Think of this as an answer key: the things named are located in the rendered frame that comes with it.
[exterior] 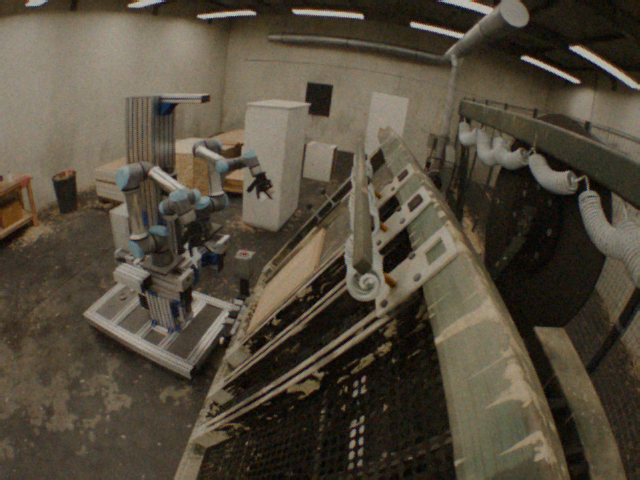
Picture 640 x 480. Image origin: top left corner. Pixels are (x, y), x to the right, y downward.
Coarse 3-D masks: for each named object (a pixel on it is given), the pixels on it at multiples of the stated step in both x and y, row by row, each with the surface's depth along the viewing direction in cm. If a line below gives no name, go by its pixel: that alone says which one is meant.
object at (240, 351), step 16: (352, 176) 98; (384, 192) 101; (384, 208) 100; (336, 256) 111; (320, 272) 114; (336, 272) 112; (304, 288) 117; (320, 288) 116; (288, 304) 122; (304, 304) 121; (272, 320) 126; (288, 320) 125; (256, 336) 132; (272, 336) 131; (240, 352) 139
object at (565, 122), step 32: (576, 128) 69; (512, 192) 112; (544, 192) 87; (576, 192) 70; (608, 192) 55; (512, 224) 109; (544, 224) 86; (576, 224) 70; (544, 256) 84; (576, 256) 68; (512, 288) 103; (544, 288) 82; (576, 288) 66; (544, 320) 79
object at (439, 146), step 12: (432, 132) 660; (432, 144) 658; (444, 144) 633; (432, 156) 681; (444, 156) 679; (432, 168) 668; (444, 168) 629; (432, 180) 637; (444, 180) 636; (444, 192) 687
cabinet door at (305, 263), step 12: (324, 228) 180; (312, 240) 181; (300, 252) 186; (312, 252) 164; (288, 264) 191; (300, 264) 169; (312, 264) 149; (276, 276) 196; (288, 276) 173; (300, 276) 154; (276, 288) 177; (288, 288) 157; (264, 300) 182; (276, 300) 159; (264, 312) 163; (252, 324) 167
